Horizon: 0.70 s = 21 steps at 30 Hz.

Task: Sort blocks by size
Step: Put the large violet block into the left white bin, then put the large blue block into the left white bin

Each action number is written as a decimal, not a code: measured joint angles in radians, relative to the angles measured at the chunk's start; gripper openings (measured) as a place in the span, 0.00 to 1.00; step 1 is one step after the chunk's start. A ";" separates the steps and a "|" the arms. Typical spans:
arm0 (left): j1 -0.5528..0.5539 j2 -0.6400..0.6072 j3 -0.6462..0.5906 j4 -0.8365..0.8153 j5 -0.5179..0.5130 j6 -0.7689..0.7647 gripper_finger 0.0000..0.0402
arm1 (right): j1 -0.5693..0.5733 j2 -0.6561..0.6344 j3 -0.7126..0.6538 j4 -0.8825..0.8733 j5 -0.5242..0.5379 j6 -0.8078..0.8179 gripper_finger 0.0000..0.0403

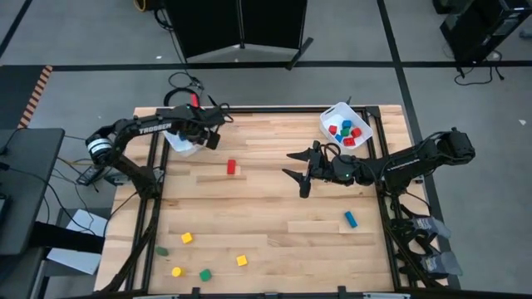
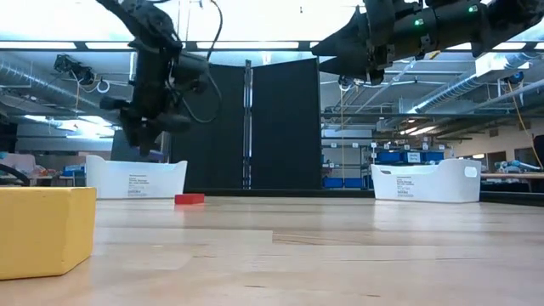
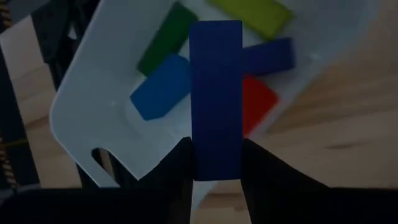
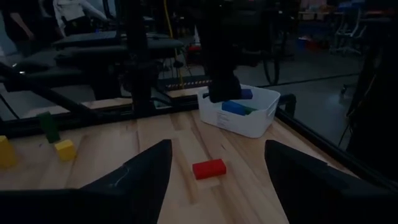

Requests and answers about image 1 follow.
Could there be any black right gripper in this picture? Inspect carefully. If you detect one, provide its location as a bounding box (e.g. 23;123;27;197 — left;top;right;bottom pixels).
281;140;334;187

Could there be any white plastic bin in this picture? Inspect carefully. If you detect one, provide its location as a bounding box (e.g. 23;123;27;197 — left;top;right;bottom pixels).
162;126;217;158
318;101;374;150

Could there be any black folding partition screen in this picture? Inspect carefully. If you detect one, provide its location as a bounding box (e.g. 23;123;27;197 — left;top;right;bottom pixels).
165;0;316;71

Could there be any grey power brick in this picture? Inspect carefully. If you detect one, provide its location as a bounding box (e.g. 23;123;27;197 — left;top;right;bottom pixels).
103;172;131;186

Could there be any black power adapter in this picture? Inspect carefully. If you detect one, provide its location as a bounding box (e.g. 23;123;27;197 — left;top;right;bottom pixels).
76;165;105;187

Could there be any grey fabric weight bag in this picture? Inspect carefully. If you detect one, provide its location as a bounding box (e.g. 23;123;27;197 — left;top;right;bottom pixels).
413;215;452;240
419;251;464;277

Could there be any white paper sheet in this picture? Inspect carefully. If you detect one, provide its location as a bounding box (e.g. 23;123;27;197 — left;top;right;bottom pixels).
45;208;110;276

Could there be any black side desk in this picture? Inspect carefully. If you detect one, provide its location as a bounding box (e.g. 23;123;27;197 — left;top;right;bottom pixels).
0;127;67;257

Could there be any black hazard-striped floor mat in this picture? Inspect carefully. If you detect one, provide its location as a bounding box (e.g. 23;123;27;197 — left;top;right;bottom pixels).
0;64;54;130

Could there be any black equipment cabinet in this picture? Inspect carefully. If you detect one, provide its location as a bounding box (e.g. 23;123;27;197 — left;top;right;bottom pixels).
439;0;532;64

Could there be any black cable coil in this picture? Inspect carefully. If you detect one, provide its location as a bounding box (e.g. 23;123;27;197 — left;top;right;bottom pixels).
164;71;208;108

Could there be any black aluminium table frame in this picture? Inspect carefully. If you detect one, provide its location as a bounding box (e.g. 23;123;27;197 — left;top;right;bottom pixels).
95;105;452;299

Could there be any black floor cable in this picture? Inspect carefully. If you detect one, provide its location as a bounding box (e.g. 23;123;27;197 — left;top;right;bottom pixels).
453;49;506;87

